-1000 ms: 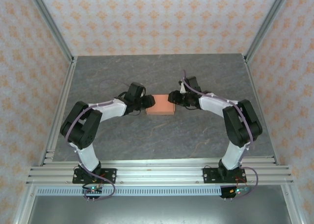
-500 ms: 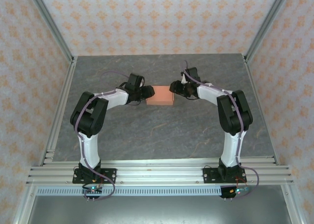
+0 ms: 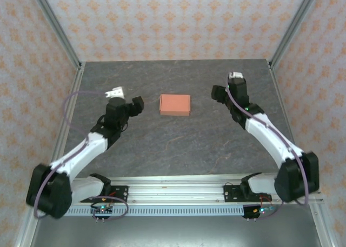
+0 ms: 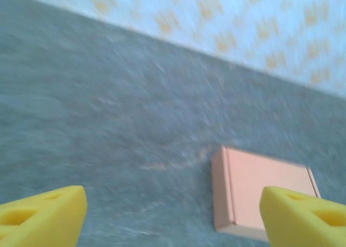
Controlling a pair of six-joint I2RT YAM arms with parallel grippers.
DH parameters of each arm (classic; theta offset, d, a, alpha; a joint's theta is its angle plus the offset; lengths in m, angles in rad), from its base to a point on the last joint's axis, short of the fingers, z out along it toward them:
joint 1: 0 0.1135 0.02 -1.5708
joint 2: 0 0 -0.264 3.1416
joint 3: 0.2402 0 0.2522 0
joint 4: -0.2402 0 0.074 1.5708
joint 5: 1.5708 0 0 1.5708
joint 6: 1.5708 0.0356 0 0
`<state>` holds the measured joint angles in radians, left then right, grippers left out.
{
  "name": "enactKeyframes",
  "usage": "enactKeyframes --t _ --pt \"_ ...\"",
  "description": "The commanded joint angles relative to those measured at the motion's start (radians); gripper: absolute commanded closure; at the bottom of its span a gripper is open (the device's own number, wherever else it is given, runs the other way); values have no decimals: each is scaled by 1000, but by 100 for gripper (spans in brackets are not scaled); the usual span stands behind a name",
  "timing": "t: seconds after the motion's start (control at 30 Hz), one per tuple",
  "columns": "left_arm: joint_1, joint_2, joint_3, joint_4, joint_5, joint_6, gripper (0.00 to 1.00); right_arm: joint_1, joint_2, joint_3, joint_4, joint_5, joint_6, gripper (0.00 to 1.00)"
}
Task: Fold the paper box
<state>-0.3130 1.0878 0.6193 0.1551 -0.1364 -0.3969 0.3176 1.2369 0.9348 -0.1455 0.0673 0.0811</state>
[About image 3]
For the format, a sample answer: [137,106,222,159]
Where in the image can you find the small circuit board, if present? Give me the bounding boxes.
[252,206,276,215]
[90,205,114,216]

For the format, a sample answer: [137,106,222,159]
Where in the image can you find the slotted grey cable duct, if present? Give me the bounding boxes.
[66,205,245,217]

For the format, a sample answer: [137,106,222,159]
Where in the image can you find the left small circuit board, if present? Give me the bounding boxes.
[90,205,114,216]

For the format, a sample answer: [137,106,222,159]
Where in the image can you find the aluminium frame post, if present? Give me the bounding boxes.
[269,0,323,71]
[28,0,83,71]

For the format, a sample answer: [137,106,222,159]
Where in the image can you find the aluminium mounting rail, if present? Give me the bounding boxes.
[29,172,324,204]

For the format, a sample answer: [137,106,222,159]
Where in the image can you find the grey metal shelf panel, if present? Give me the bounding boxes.
[29,216,324,247]

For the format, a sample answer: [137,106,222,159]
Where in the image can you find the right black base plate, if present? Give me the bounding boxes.
[223,184,271,204]

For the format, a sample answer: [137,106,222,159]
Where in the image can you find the aluminium table side rail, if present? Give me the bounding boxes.
[42,62,87,184]
[267,59,309,183]

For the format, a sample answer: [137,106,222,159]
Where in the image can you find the aluminium frame leg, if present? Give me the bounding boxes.
[309,203,335,247]
[15,203,41,247]

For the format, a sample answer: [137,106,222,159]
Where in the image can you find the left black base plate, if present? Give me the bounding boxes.
[81,185,130,204]

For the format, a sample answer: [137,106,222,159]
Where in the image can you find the orange paper box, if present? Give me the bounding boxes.
[159,94,191,116]

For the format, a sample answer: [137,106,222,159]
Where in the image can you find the right small circuit board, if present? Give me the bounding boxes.
[252,206,276,215]

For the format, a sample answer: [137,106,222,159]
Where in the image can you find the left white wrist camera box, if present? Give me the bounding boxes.
[104,86,125,99]

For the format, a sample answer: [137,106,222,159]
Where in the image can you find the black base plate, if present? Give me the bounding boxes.
[223,184,271,204]
[81,185,130,204]

